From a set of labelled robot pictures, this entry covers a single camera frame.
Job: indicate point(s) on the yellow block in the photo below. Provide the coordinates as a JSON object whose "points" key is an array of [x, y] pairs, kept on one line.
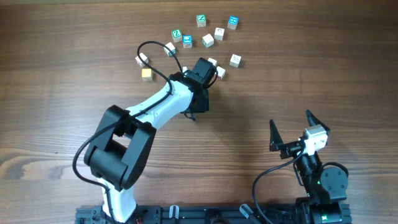
{"points": [[147, 74]]}

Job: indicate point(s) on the blue block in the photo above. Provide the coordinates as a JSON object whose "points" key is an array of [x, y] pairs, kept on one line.
{"points": [[187, 41], [233, 22]]}

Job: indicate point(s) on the white block green side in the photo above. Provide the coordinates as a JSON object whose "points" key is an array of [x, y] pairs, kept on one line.
{"points": [[170, 49]]}

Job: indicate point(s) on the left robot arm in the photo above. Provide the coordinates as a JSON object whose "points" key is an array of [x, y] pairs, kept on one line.
{"points": [[118, 151]]}

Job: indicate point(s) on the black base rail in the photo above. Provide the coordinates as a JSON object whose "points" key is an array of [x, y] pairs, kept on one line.
{"points": [[278, 213]]}

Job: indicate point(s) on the blue block centre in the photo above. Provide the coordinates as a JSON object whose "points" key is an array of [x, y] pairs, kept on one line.
{"points": [[187, 41]]}

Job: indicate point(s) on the white block far right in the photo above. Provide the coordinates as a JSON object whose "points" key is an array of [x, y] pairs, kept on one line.
{"points": [[235, 60]]}

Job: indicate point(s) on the green Z block left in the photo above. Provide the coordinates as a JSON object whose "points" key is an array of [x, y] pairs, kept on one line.
{"points": [[177, 35]]}

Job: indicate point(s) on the white block red side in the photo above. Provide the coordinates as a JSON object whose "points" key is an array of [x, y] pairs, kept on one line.
{"points": [[213, 61], [221, 73]]}

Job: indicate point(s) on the white block red side upper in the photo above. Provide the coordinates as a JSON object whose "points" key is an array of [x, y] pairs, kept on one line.
{"points": [[213, 61]]}

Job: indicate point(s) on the white block teal side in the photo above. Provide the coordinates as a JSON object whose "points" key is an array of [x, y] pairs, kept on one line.
{"points": [[208, 40]]}

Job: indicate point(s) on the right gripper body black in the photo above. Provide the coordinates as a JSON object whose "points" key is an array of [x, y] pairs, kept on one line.
{"points": [[290, 150]]}

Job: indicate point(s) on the plain white block left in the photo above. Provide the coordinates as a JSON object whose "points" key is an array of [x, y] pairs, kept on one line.
{"points": [[142, 60]]}

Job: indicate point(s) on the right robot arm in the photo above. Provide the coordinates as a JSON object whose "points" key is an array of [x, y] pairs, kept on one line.
{"points": [[324, 183]]}

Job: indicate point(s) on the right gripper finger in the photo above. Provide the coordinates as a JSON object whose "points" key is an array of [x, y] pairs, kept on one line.
{"points": [[313, 120], [276, 141]]}

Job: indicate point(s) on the plain block with drawing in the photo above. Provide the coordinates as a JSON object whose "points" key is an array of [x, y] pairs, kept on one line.
{"points": [[219, 33]]}

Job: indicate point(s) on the white block red side lower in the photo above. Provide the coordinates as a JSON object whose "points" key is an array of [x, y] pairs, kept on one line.
{"points": [[221, 73]]}

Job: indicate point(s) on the green letter block top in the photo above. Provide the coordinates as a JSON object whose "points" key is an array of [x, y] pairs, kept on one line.
{"points": [[201, 20]]}

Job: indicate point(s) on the blue block top right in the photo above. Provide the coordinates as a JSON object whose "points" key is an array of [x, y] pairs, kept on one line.
{"points": [[233, 22]]}

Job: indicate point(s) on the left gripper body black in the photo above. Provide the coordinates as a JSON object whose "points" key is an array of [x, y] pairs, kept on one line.
{"points": [[204, 107]]}

